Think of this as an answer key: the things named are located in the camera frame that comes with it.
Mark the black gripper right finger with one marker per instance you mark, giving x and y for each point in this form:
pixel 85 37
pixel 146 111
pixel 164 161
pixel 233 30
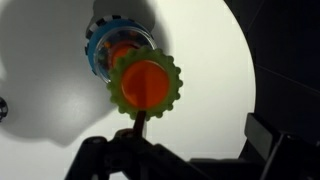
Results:
pixel 283 156

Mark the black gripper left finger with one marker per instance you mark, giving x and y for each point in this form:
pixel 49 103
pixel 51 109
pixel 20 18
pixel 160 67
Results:
pixel 133 156

